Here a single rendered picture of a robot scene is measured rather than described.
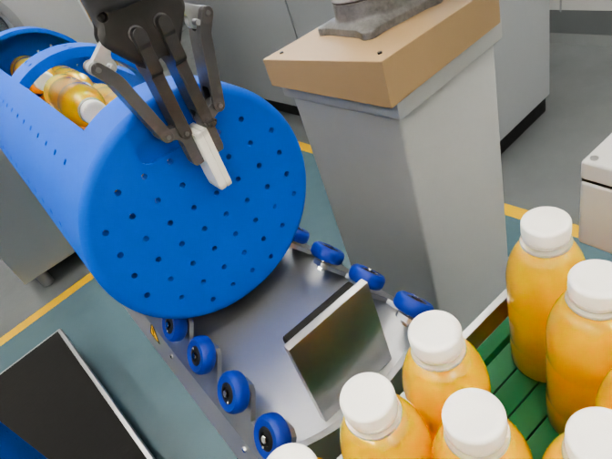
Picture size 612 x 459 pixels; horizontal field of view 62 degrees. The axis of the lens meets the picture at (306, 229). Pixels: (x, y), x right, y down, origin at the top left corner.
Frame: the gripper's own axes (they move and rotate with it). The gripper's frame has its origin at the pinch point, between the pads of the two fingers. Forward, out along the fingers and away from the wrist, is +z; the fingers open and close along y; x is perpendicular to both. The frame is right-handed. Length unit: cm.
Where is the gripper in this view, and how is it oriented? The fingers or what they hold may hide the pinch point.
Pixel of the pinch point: (208, 157)
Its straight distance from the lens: 55.2
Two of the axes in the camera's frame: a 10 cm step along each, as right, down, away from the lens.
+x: -6.0, -3.5, 7.2
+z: 2.9, 7.4, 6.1
